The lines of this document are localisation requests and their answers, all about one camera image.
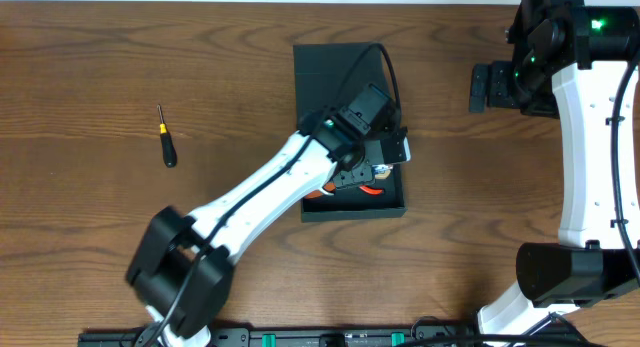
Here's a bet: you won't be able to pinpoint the red handled pliers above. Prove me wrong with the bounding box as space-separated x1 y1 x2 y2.
320 182 385 196

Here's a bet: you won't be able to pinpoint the dark green box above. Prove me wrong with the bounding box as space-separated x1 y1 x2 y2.
293 43 406 222

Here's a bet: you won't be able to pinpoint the blue precision screwdriver set case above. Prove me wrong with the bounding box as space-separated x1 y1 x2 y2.
373 137 411 174

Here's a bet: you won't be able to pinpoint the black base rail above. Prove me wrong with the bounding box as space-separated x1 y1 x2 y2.
77 316 587 347

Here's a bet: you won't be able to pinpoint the black yellow screwdriver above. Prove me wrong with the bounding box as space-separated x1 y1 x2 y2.
157 104 178 168

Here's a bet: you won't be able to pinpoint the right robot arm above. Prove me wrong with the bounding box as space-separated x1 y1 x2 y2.
469 0 639 346

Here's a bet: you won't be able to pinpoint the orange scraper wooden handle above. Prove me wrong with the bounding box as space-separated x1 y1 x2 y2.
305 169 391 199

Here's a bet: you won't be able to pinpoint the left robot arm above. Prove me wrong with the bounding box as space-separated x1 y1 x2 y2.
125 83 410 346

